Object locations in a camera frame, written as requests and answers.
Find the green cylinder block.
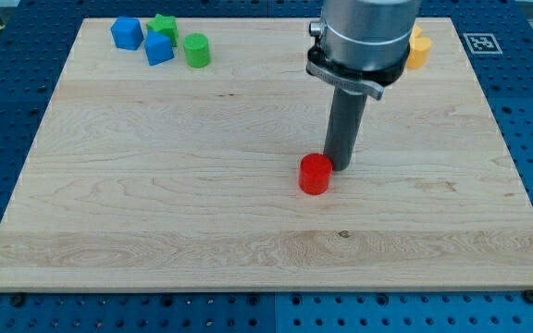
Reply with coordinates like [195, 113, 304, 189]
[183, 33, 211, 68]

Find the wooden board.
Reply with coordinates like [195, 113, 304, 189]
[0, 18, 533, 293]

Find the blue pentagon block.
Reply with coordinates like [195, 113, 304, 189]
[144, 31, 174, 66]

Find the yellow heart block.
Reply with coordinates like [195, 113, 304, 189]
[406, 24, 433, 69]

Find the black clamp with silver lever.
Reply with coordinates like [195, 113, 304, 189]
[306, 45, 410, 100]

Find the white fiducial marker tag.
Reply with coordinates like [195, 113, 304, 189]
[464, 32, 502, 55]

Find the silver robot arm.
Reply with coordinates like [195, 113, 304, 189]
[308, 0, 421, 71]

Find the grey cylindrical pointer rod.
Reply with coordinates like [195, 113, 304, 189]
[323, 88, 367, 171]

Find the green star block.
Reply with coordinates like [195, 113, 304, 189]
[146, 14, 179, 47]

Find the blue cube block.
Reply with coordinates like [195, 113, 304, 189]
[110, 17, 143, 51]

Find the red cylinder block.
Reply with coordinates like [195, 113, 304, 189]
[298, 154, 332, 195]

